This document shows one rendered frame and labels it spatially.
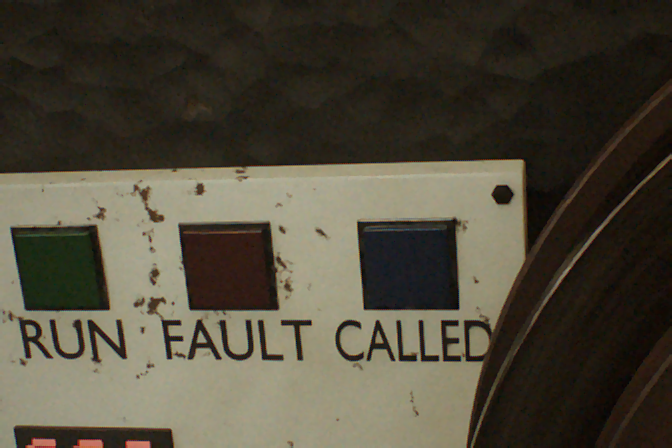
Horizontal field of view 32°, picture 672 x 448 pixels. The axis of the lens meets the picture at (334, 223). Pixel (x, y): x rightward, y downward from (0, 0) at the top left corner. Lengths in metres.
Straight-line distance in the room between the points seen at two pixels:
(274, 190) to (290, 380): 0.09
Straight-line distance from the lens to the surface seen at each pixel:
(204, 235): 0.51
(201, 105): 0.52
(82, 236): 0.53
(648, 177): 0.35
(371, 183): 0.49
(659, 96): 0.41
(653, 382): 0.35
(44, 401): 0.58
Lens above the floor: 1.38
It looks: 19 degrees down
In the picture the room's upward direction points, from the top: 5 degrees counter-clockwise
